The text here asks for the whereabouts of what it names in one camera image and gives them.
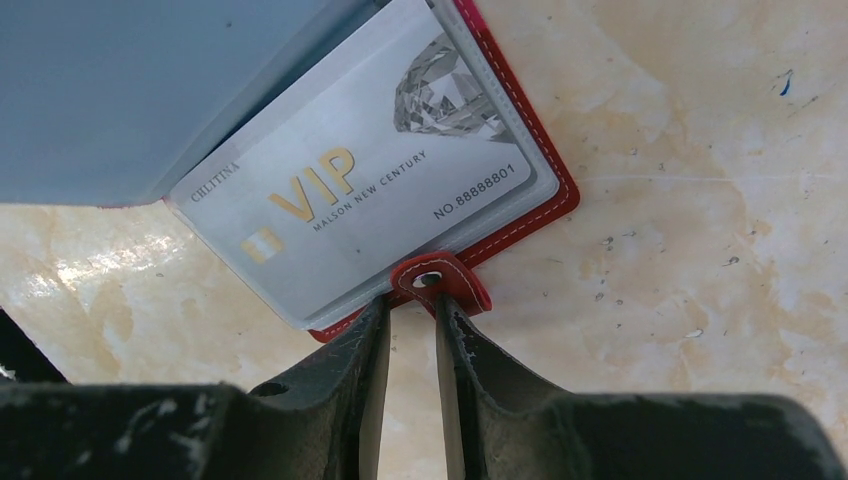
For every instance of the silver VIP card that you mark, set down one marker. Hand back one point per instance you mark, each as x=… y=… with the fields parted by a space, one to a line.
x=387 y=145

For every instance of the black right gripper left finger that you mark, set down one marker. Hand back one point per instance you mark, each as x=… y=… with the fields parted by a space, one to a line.
x=319 y=419

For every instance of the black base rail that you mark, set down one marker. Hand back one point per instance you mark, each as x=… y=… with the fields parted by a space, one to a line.
x=21 y=359

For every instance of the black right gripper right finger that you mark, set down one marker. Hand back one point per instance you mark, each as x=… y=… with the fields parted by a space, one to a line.
x=501 y=420

